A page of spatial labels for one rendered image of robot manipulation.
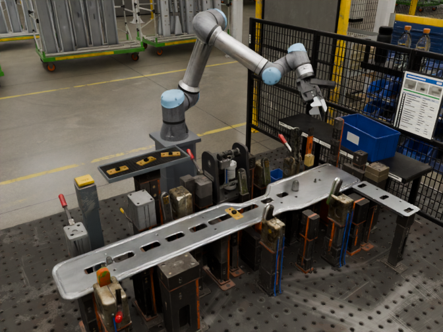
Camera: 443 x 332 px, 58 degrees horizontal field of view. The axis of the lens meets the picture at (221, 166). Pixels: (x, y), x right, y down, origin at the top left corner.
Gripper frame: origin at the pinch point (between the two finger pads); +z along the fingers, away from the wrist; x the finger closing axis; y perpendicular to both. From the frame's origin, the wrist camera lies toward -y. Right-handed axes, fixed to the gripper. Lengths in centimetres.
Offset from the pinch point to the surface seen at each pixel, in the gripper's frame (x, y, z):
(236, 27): -586, 1, -356
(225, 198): -4, 54, 21
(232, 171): -2.2, 47.0, 10.2
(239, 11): -571, -14, -379
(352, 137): -34.8, -15.0, 7.8
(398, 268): -16, -10, 73
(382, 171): -16.2, -18.0, 29.9
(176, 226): 23, 72, 28
